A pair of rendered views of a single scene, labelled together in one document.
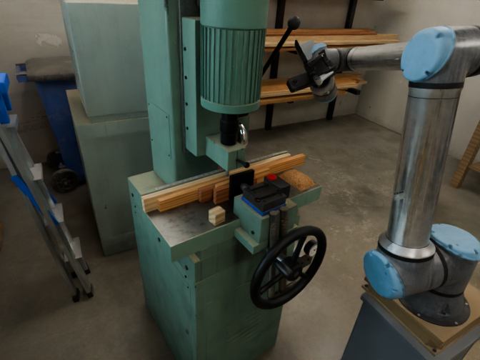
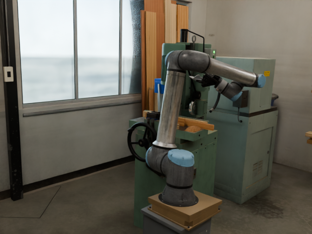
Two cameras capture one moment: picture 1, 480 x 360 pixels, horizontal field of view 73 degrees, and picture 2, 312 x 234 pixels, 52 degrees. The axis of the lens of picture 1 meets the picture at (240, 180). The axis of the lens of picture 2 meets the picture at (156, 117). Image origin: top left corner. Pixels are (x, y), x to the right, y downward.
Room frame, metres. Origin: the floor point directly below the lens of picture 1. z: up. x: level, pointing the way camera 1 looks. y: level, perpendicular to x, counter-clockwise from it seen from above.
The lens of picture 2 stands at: (0.16, -2.27, 1.45)
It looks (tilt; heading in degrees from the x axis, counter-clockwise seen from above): 12 degrees down; 74
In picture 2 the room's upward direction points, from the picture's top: 2 degrees clockwise
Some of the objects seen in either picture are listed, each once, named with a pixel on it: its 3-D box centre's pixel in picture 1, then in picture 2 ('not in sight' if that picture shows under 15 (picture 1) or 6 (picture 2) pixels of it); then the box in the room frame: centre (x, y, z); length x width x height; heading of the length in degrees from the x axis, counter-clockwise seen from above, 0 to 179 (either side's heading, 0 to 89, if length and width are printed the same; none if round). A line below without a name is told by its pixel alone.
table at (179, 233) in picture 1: (246, 210); (163, 128); (0.86, -0.03, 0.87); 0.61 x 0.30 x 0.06; 128
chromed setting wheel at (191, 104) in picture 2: (236, 136); (193, 107); (1.12, 0.02, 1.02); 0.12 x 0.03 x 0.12; 38
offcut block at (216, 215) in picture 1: (216, 215); not in sight; (0.76, 0.06, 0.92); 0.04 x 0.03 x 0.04; 135
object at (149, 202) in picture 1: (226, 178); (172, 119); (0.96, 0.05, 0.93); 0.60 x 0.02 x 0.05; 128
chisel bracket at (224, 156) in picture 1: (225, 153); not in sight; (0.96, 0.05, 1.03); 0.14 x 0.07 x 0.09; 38
